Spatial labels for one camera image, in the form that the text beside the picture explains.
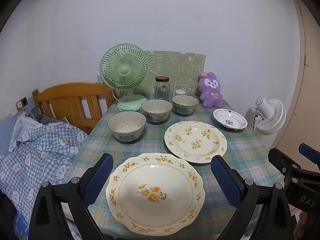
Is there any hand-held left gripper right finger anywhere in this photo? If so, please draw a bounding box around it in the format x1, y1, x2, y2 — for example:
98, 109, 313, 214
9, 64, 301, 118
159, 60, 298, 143
211, 155, 297, 240

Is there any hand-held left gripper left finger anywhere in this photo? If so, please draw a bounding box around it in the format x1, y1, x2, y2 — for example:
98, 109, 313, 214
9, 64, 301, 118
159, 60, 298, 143
29, 153, 114, 240

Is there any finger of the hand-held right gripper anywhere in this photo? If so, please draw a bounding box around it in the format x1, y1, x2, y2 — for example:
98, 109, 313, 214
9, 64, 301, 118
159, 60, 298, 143
268, 148, 302, 178
299, 143, 320, 167

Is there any yellow floral deep plate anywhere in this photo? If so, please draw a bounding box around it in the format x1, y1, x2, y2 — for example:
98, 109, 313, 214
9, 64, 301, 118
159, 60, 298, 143
164, 121, 227, 164

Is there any yellow floral scalloped plate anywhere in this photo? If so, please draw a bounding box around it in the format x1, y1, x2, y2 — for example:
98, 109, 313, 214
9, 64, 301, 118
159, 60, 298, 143
105, 153, 206, 235

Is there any cream floral ceramic bowl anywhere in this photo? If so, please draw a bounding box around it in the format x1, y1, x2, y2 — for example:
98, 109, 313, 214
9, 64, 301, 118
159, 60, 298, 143
141, 99, 173, 124
171, 95, 200, 116
108, 111, 147, 143

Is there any white plate red pattern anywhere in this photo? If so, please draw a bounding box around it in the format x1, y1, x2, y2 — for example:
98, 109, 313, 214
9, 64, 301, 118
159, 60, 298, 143
213, 108, 248, 132

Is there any plaid tablecloth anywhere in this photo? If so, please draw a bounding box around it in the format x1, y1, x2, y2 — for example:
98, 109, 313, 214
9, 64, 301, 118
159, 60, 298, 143
62, 92, 285, 240

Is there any white fan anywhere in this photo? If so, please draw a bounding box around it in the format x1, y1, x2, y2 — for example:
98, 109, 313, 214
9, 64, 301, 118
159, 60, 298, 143
252, 97, 287, 136

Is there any beige door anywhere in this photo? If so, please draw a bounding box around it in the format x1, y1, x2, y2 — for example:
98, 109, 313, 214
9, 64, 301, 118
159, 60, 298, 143
291, 0, 320, 150

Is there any blue checked bear blanket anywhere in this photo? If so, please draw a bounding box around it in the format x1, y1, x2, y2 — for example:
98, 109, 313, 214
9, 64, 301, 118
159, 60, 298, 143
0, 112, 89, 230

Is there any wooden headboard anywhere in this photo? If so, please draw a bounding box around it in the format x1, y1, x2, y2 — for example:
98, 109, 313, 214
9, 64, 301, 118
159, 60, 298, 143
32, 81, 116, 135

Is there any grey plaid cloth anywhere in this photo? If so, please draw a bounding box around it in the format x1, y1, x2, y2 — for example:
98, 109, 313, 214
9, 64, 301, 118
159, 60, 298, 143
30, 107, 68, 125

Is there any purple plush bunny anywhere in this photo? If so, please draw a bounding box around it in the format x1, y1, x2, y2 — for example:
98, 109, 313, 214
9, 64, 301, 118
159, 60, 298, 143
197, 72, 224, 108

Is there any glass jar dark lid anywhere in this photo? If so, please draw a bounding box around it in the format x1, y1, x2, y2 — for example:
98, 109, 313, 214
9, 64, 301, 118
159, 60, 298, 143
155, 76, 171, 102

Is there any green desk fan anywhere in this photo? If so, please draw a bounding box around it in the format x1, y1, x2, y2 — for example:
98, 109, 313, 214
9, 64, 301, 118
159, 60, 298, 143
100, 44, 150, 112

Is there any green printed board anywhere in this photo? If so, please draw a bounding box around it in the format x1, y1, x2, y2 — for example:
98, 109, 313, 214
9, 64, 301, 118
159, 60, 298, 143
136, 51, 206, 98

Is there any wall socket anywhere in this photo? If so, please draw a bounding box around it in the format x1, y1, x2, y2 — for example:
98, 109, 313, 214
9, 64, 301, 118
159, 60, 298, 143
15, 96, 28, 113

